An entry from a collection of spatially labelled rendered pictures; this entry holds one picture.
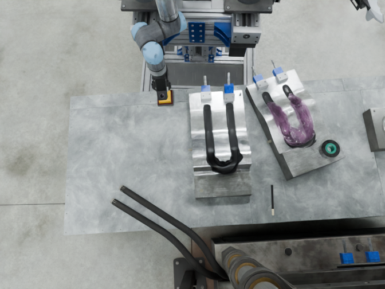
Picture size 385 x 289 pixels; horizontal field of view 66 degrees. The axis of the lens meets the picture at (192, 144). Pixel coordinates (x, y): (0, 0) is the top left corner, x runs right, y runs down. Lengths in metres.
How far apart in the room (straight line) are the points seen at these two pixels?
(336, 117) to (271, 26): 1.38
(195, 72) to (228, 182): 1.13
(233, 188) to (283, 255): 0.37
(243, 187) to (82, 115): 0.89
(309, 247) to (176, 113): 0.89
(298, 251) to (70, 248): 1.59
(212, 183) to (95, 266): 1.26
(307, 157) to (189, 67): 1.23
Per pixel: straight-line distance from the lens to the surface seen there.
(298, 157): 1.42
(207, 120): 1.43
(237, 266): 0.95
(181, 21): 1.30
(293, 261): 1.51
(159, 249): 2.26
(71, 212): 1.56
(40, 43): 3.03
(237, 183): 1.39
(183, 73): 2.30
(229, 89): 1.43
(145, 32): 1.28
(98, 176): 1.53
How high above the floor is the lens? 2.23
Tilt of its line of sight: 75 degrees down
